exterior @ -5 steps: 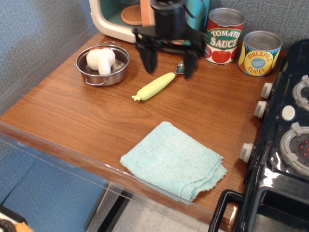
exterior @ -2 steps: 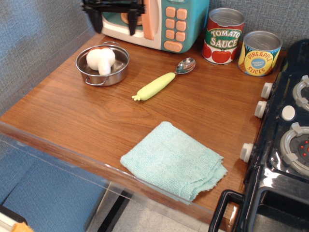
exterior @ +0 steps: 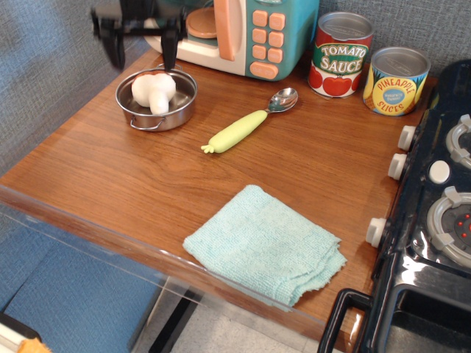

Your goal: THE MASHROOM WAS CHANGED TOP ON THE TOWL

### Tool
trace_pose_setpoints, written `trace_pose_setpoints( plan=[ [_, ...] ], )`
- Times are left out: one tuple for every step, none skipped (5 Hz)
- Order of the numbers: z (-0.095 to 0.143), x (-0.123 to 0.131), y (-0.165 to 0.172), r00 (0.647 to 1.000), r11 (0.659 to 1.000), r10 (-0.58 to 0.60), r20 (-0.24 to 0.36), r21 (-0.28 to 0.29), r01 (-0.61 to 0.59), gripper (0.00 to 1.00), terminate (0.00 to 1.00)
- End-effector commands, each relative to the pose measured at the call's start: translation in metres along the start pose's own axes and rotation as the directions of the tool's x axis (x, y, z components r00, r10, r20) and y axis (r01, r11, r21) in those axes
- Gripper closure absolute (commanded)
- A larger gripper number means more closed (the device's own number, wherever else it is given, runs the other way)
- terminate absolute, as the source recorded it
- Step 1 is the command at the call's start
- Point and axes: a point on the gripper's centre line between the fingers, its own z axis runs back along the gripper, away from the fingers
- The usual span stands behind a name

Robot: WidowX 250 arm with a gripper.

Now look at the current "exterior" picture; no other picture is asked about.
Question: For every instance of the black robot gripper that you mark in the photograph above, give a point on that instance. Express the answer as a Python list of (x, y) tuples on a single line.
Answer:
[(116, 19)]

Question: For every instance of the white plush mushroom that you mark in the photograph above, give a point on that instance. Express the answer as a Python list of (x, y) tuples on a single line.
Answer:
[(154, 91)]

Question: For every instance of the light blue folded cloth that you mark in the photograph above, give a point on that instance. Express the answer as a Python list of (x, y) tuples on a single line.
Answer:
[(275, 254)]

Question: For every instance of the small steel pan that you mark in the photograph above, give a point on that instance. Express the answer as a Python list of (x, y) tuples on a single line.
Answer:
[(181, 106)]

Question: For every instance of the toy microwave teal and cream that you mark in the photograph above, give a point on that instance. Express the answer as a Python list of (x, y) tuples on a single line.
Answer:
[(259, 39)]

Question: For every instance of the tomato sauce can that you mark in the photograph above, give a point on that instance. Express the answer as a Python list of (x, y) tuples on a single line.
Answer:
[(341, 46)]

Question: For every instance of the pineapple slices can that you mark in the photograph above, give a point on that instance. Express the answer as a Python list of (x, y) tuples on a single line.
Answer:
[(395, 80)]

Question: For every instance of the dark object bottom left corner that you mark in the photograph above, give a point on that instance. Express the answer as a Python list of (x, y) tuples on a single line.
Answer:
[(18, 337)]

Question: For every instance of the black toy stove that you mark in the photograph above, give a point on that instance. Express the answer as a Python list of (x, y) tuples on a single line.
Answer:
[(420, 300)]

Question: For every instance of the green handled metal spoon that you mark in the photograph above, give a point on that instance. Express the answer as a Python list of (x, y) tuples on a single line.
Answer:
[(227, 138)]

